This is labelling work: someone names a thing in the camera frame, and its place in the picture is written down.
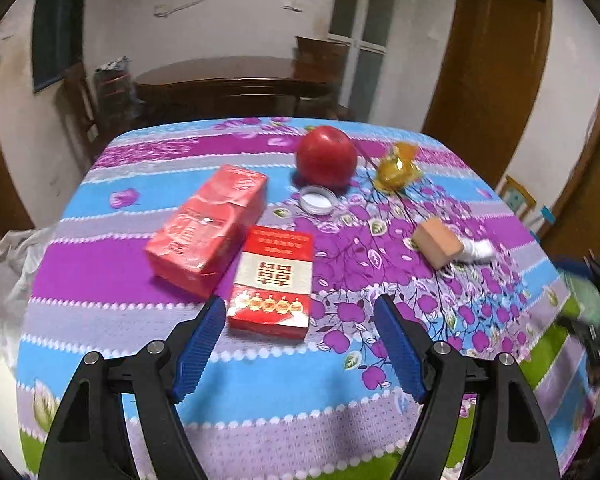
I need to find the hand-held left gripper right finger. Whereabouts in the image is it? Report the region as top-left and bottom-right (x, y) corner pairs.
(373, 294), (561, 480)

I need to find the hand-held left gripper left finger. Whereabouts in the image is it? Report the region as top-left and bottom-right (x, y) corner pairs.
(37, 296), (227, 480)

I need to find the green plastic basin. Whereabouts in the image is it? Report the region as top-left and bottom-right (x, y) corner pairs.
(562, 270), (600, 323)

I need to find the red cigarette pack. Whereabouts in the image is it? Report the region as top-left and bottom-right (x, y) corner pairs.
(226, 226), (315, 343)

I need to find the brown rectangular block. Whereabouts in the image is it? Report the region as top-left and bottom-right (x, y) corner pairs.
(412, 219), (465, 268)

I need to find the striped floral tablecloth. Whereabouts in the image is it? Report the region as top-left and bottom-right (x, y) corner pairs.
(16, 116), (600, 480)

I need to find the large red carton box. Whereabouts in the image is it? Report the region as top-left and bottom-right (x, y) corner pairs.
(146, 165), (269, 297)

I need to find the crumpled white paper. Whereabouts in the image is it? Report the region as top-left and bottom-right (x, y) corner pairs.
(452, 237), (496, 265)

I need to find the yellow-seated wooden chair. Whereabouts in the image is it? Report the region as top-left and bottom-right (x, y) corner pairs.
(495, 175), (537, 221)

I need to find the white bottle cap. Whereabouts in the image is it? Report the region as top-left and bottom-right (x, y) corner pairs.
(300, 185), (337, 216)

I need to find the yellow candy wrapper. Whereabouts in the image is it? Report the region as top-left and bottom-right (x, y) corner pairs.
(377, 142), (424, 194)

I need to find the crumpled clear plastic bag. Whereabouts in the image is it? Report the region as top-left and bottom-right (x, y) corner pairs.
(0, 227), (56, 341)

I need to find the red apple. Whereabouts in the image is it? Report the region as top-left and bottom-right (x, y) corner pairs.
(295, 126), (358, 192)

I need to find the brown wooden door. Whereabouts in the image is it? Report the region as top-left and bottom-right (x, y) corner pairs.
(422, 0), (553, 188)

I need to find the dark wooden dining table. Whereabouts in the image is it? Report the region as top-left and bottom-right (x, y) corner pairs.
(132, 56), (341, 121)

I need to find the dark wooden chair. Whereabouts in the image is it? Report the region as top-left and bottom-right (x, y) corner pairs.
(62, 62), (103, 161)

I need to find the plastic-wrapped bundle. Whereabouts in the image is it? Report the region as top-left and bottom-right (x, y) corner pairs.
(94, 57), (138, 128)

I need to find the tall-backed wooden chair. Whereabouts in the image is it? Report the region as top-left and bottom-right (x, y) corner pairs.
(295, 35), (353, 117)

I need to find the white glass door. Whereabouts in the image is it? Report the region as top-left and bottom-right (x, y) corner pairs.
(327, 0), (406, 123)

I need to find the dark window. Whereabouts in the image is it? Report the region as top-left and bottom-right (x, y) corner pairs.
(32, 0), (91, 93)

